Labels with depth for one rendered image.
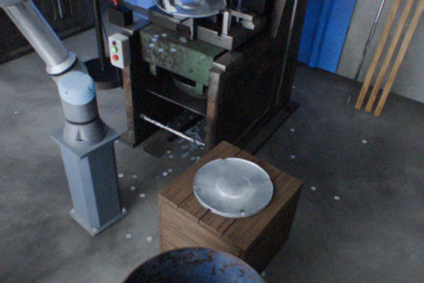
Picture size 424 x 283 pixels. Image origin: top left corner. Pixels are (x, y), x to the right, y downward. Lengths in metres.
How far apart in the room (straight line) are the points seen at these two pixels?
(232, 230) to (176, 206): 0.22
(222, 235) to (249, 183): 0.25
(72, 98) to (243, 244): 0.74
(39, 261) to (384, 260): 1.40
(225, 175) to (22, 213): 0.94
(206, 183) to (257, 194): 0.19
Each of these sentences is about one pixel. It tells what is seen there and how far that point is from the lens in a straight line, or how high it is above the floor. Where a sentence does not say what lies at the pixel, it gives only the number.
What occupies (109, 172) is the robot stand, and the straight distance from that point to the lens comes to 1.68.
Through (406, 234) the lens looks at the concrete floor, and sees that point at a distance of 2.08.
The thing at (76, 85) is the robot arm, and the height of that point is 0.67.
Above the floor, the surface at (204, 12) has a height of 0.78.
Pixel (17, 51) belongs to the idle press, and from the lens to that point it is 3.19.
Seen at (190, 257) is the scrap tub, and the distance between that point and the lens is 1.22.
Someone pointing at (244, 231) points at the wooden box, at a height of 0.35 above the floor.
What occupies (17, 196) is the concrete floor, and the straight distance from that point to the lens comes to 2.09.
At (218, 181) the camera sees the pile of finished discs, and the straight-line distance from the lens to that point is 1.52.
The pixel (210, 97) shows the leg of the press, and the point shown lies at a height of 0.50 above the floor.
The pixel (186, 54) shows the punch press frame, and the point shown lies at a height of 0.61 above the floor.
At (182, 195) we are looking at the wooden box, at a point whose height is 0.35.
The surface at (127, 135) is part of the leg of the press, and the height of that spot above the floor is 0.03.
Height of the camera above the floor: 1.44
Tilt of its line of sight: 40 degrees down
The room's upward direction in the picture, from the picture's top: 4 degrees clockwise
